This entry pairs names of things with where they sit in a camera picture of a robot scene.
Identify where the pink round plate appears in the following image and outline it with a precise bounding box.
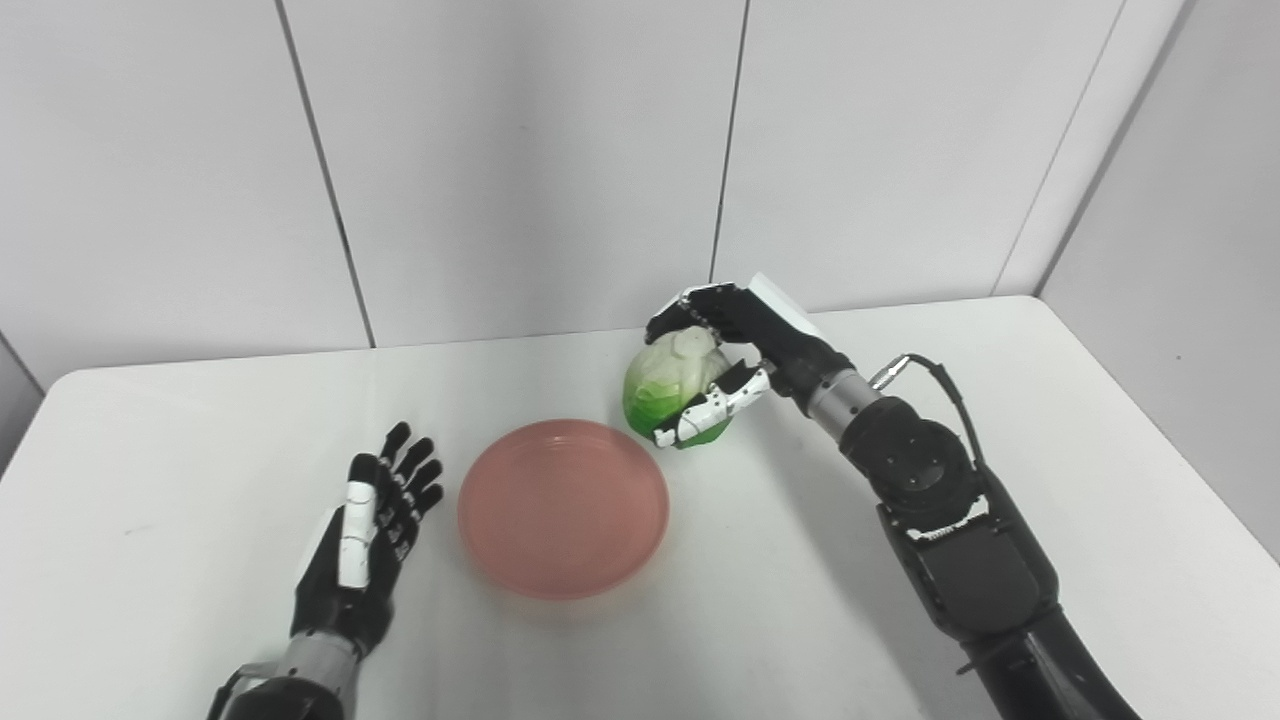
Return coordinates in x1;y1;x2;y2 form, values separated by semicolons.
458;419;671;602

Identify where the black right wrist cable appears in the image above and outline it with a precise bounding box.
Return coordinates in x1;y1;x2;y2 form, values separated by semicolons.
868;353;991;471

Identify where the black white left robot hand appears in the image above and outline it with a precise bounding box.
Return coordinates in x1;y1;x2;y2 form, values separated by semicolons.
290;421;446;659

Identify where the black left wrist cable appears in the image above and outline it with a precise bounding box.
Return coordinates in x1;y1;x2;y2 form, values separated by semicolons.
205;665;261;720

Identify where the green white cabbage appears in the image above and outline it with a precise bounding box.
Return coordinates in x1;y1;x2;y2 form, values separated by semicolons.
622;326;738;450

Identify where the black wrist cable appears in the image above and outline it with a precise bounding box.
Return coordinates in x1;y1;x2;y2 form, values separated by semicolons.
868;353;991;471
205;665;261;720

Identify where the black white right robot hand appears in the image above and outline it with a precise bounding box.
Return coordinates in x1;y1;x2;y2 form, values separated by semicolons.
645;272;856;449

